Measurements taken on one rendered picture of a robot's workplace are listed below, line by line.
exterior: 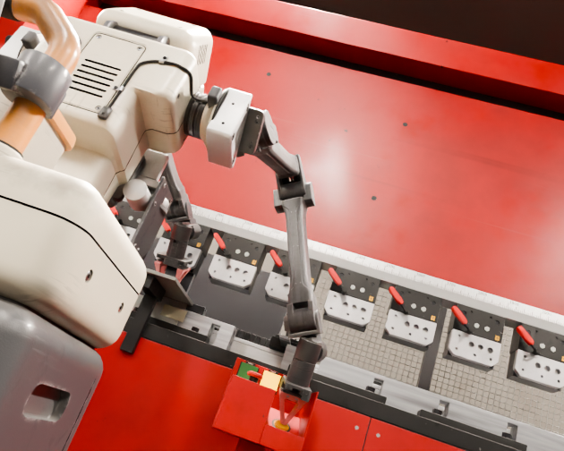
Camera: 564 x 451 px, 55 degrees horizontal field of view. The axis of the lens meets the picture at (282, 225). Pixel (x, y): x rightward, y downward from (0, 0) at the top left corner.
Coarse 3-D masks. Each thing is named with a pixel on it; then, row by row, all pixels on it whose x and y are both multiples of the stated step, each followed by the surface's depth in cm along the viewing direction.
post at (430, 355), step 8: (440, 312) 249; (440, 320) 248; (440, 328) 246; (440, 336) 245; (432, 344) 244; (424, 352) 246; (432, 352) 242; (424, 360) 241; (432, 360) 241; (424, 368) 240; (432, 368) 240; (424, 376) 238; (416, 384) 241; (424, 384) 237
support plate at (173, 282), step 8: (152, 272) 156; (160, 280) 160; (168, 280) 157; (176, 280) 156; (168, 288) 167; (176, 288) 163; (168, 296) 178; (176, 296) 173; (184, 296) 169; (192, 304) 179
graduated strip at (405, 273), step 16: (192, 208) 191; (240, 224) 188; (256, 224) 187; (336, 256) 182; (352, 256) 181; (400, 272) 178; (416, 272) 178; (448, 288) 176; (464, 288) 175; (496, 304) 173; (512, 304) 173; (560, 320) 170
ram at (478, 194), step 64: (256, 64) 216; (320, 64) 214; (320, 128) 202; (384, 128) 201; (448, 128) 200; (512, 128) 199; (192, 192) 193; (256, 192) 192; (320, 192) 191; (384, 192) 191; (448, 192) 190; (512, 192) 189; (320, 256) 182; (384, 256) 181; (448, 256) 180; (512, 256) 179; (512, 320) 172
